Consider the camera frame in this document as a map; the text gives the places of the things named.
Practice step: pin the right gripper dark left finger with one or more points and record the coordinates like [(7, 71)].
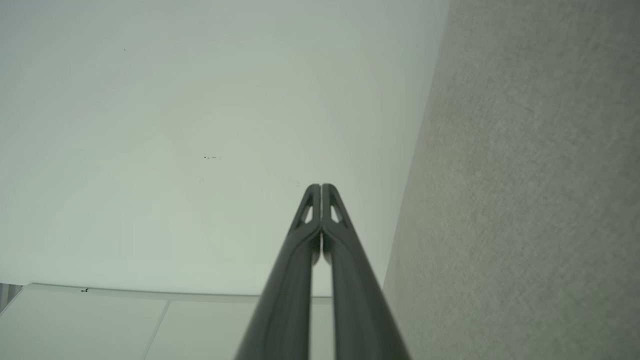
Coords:
[(287, 300)]

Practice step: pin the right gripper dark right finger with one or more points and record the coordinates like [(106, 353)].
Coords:
[(357, 300)]

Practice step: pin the grey fabric sofa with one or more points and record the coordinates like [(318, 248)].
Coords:
[(525, 180)]

